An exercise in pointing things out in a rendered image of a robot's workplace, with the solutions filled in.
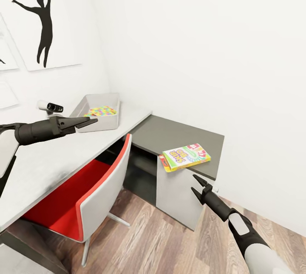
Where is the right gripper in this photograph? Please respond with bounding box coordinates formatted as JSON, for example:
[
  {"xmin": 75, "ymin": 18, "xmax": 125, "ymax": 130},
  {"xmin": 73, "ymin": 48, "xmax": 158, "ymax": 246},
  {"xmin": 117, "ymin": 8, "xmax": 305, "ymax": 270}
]
[{"xmin": 191, "ymin": 174, "xmax": 224, "ymax": 213}]

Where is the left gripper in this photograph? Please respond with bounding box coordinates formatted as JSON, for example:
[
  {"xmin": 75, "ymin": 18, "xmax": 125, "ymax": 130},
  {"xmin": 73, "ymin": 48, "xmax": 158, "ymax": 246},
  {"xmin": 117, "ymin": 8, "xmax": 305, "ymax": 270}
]
[{"xmin": 31, "ymin": 116, "xmax": 98, "ymax": 142}]

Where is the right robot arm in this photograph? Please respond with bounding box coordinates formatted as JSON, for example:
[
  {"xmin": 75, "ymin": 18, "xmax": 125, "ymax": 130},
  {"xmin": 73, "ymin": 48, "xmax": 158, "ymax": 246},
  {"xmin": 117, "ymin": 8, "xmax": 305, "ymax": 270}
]
[{"xmin": 191, "ymin": 174, "xmax": 294, "ymax": 274}]

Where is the board game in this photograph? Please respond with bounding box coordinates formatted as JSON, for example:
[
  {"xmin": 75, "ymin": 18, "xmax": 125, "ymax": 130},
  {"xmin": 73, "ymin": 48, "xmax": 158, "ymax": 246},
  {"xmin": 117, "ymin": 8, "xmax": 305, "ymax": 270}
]
[{"xmin": 159, "ymin": 144, "xmax": 211, "ymax": 172}]

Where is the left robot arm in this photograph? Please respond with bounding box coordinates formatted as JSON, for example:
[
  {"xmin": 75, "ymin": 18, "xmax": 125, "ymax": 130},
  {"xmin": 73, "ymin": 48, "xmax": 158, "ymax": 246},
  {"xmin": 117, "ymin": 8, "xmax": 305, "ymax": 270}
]
[{"xmin": 0, "ymin": 100, "xmax": 98, "ymax": 197}]

